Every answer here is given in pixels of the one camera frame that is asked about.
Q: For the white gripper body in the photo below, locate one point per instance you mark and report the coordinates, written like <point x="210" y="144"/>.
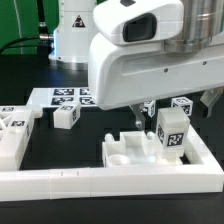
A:
<point x="120" y="76"/>

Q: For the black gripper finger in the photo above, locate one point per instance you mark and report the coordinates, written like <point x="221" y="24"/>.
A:
<point x="140" y="118"/>
<point x="209" y="99"/>

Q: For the white chair seat part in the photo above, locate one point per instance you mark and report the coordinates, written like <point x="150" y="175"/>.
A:
<point x="135" y="148"/>

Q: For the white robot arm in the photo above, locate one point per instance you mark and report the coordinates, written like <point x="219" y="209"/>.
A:
<point x="203" y="21"/>

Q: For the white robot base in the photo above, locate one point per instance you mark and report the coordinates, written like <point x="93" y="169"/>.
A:
<point x="73" y="34"/>

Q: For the white U-shaped frame fence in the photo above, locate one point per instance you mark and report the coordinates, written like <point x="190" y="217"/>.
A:
<point x="202" y="174"/>

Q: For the white tagged cube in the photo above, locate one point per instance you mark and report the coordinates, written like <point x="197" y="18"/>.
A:
<point x="183" y="102"/>
<point x="150" y="106"/>

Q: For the white tag sheet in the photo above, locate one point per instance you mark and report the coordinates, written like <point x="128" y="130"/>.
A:
<point x="53" y="97"/>

